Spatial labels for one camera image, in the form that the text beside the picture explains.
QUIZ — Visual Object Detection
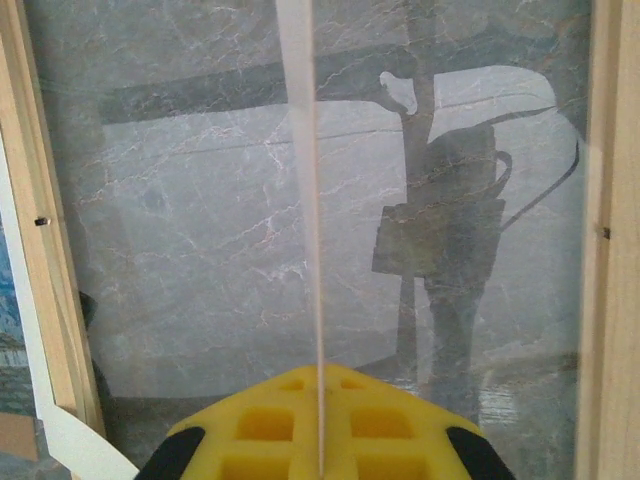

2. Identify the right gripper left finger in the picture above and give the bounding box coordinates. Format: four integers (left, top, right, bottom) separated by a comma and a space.
135, 363, 321, 480

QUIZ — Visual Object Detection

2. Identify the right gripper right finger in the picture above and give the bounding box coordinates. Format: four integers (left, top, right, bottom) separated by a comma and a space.
321, 363, 517, 480

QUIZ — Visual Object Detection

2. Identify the white mat board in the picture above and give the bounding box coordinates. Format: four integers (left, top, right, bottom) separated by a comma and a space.
274, 0, 329, 480

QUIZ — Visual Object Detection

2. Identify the wooden picture frame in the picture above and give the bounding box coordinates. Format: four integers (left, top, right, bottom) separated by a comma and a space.
0, 0, 640, 480

